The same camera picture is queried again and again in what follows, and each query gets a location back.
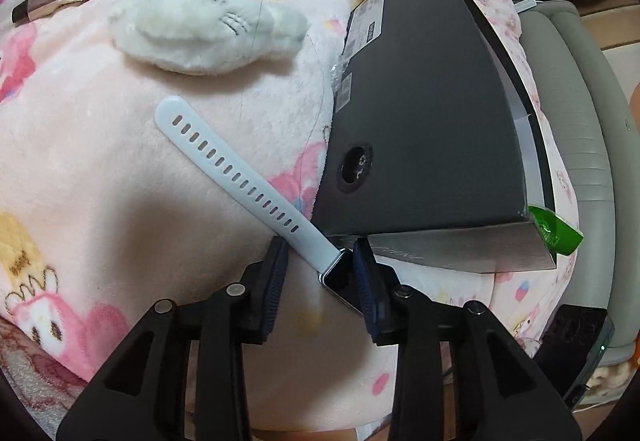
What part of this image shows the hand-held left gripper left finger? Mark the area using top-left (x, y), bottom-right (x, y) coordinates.
top-left (55, 236), bottom-right (290, 441)

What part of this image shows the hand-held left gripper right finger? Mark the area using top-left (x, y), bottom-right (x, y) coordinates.
top-left (351, 237), bottom-right (583, 441)

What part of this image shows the smart watch with white strap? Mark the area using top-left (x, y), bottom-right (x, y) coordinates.
top-left (154, 95), bottom-right (367, 317)

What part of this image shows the black cardboard box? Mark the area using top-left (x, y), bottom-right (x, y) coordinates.
top-left (312, 0), bottom-right (558, 274)

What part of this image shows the white plush toy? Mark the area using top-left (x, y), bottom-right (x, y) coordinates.
top-left (107, 0), bottom-right (311, 74)

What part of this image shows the green packet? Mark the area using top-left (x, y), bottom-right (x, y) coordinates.
top-left (527, 205), bottom-right (585, 257)

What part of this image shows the black device with green light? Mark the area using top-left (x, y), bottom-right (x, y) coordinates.
top-left (537, 303), bottom-right (616, 407)

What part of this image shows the pink printed blanket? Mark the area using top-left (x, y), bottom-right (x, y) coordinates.
top-left (0, 0), bottom-right (581, 441)

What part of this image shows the pink patterned cloth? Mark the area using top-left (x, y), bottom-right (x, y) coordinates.
top-left (0, 316), bottom-right (91, 402)

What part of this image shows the grey-green cushioned chair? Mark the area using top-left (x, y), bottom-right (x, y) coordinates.
top-left (517, 1), bottom-right (640, 362)

